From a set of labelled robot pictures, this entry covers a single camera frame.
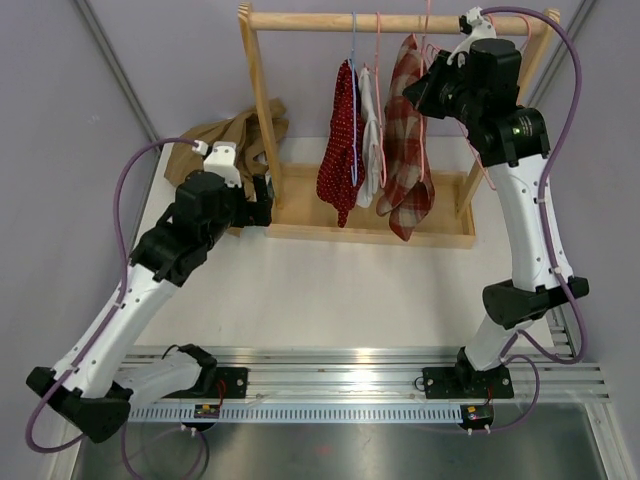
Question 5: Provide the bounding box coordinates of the aluminium frame rail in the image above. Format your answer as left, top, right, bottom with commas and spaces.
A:
74, 0, 611, 406

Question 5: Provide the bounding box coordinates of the small white skirt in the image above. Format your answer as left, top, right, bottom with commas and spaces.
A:
356, 67, 381, 208

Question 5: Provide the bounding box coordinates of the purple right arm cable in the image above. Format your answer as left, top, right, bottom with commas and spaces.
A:
414, 5, 589, 434

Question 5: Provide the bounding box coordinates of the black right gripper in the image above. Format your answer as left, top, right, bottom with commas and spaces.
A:
404, 51, 482, 128

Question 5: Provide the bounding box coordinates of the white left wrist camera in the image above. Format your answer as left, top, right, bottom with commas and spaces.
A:
191, 140, 242, 188

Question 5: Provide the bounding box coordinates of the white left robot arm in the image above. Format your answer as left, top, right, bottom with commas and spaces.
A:
26, 171, 274, 443

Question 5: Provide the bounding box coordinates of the slotted cable duct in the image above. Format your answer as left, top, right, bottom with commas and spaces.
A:
129, 402, 462, 424

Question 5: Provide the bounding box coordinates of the blue wire hanger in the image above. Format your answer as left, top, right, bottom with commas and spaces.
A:
348, 11, 359, 187

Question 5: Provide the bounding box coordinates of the wooden clothes rack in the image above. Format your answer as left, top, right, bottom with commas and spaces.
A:
238, 3, 550, 249

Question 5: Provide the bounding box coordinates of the red plaid skirt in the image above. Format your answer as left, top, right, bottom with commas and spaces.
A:
376, 34, 436, 241

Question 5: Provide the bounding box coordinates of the red polka dot skirt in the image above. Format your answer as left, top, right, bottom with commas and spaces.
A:
316, 60, 365, 228

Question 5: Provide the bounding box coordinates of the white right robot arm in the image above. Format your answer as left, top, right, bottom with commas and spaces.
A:
403, 38, 589, 399

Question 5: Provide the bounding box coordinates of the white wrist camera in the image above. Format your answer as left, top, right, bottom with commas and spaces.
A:
191, 140, 242, 188
447, 6, 497, 65

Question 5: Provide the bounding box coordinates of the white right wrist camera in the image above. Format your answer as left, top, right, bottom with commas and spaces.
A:
447, 6, 497, 65

